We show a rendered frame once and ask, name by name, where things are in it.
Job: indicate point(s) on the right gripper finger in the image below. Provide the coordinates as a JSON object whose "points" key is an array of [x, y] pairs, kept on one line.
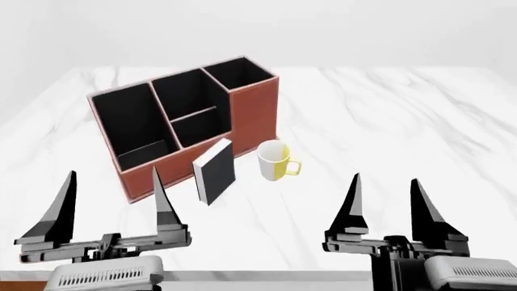
{"points": [[353, 218], [434, 224]]}

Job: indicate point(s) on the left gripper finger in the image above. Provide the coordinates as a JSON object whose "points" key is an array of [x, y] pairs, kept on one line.
{"points": [[167, 218], [56, 218]]}

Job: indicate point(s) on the black hardcover book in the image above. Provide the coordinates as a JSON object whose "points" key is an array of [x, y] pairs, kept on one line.
{"points": [[218, 172]]}

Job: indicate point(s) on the brown leather desk caddy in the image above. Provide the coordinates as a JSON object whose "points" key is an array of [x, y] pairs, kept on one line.
{"points": [[253, 121]]}

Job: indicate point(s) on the white and yellow mug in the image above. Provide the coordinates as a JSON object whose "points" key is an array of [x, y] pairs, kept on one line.
{"points": [[271, 165]]}

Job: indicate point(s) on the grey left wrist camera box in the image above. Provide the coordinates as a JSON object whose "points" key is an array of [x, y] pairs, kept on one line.
{"points": [[107, 272]]}

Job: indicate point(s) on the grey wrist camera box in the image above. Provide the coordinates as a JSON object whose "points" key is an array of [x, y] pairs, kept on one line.
{"points": [[107, 272], [472, 272]]}

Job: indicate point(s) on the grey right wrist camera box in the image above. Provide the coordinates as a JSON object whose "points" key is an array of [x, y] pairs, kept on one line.
{"points": [[472, 272]]}

